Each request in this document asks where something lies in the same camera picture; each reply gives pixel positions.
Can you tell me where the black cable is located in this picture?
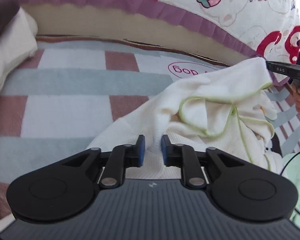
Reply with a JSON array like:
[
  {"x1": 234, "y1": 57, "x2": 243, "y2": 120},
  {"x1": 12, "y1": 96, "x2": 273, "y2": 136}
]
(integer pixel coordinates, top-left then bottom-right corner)
[{"x1": 280, "y1": 146, "x2": 300, "y2": 176}]

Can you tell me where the white waffle knit garment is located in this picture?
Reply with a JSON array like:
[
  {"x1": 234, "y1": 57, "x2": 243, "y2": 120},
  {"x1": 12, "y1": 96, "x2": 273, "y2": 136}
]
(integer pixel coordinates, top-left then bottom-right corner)
[{"x1": 90, "y1": 57, "x2": 283, "y2": 179}]

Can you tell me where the white cartoon print bedspread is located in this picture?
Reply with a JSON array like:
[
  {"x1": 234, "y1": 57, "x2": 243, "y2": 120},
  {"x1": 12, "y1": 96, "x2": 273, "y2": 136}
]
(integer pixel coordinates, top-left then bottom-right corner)
[{"x1": 20, "y1": 0, "x2": 300, "y2": 64}]

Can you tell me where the cream folded cloth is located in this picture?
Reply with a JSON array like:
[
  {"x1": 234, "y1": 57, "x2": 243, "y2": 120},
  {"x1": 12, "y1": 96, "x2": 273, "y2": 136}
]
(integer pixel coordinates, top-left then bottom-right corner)
[{"x1": 0, "y1": 8, "x2": 38, "y2": 91}]

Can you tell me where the beige mattress side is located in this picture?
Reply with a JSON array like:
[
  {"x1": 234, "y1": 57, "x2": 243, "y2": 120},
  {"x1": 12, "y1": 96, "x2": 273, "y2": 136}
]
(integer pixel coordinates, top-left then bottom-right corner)
[{"x1": 21, "y1": 3, "x2": 255, "y2": 66}]

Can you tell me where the checkered cartoon play mat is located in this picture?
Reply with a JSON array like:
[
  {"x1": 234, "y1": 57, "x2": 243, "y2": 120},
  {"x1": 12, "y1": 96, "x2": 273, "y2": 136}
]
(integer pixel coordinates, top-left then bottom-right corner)
[{"x1": 0, "y1": 39, "x2": 300, "y2": 225}]

